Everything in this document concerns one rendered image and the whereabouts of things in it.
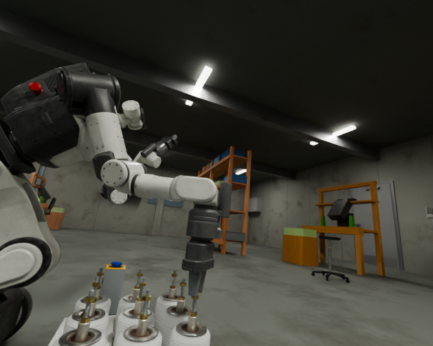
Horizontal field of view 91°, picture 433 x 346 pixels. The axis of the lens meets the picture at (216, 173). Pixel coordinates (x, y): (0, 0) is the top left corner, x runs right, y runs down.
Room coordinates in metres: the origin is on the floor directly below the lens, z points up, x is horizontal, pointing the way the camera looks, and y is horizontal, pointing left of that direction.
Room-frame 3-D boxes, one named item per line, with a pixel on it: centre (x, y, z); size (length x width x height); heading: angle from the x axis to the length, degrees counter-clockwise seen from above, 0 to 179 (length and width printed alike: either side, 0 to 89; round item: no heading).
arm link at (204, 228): (0.60, 0.02, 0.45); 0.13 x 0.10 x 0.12; 161
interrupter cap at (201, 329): (0.60, 0.02, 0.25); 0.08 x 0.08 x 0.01
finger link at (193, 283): (0.58, 0.03, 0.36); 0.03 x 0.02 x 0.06; 71
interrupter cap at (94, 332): (0.51, 0.24, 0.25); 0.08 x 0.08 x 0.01
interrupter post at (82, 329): (0.51, 0.24, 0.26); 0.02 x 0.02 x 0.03
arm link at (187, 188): (0.59, 0.06, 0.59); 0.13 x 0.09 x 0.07; 82
